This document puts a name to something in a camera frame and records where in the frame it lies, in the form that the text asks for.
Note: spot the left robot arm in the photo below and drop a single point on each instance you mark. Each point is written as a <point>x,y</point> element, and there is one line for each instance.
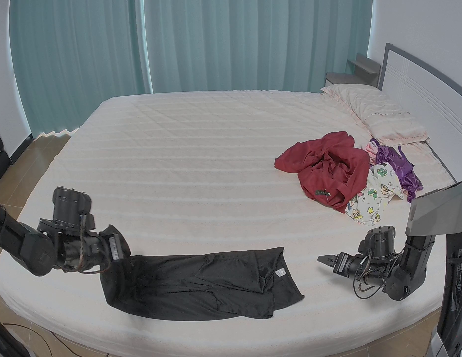
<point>30,244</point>

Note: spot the blue-green curtain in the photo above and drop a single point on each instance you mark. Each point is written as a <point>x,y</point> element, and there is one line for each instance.
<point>78,50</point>
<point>253,32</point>

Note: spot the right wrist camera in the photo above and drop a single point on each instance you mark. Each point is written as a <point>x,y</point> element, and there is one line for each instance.
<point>365,247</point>

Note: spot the grey bedside table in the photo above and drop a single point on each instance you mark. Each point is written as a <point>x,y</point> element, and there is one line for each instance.
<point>348,77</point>

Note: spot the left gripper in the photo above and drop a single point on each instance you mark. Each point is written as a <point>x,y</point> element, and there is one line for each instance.
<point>113,247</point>

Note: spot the white printed garment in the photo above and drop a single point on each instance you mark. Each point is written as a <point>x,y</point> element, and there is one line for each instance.
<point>376,199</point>

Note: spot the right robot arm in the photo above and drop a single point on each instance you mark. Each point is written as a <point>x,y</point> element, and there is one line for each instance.
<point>435,206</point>

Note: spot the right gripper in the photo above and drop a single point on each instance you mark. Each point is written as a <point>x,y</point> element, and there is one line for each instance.
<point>346,264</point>

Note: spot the pink garment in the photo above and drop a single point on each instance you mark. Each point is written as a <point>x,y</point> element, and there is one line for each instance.
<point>370,151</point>

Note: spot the bed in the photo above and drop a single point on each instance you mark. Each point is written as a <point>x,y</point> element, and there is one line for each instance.
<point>179,162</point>

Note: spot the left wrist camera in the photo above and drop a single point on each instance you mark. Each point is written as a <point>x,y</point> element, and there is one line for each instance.
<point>89,221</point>

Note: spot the pale pink pillow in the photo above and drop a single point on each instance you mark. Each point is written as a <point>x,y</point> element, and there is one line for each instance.
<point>380,112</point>

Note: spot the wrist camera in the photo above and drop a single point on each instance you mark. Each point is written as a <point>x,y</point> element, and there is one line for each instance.
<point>365,247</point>
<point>89,221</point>

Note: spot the purple satin garment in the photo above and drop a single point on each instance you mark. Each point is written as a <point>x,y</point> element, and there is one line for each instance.
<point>406,169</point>

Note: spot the black T-shirt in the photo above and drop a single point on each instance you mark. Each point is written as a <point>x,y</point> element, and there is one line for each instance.
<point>197,285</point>

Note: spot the dark red garment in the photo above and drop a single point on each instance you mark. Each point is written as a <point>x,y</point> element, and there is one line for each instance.
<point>324,169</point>

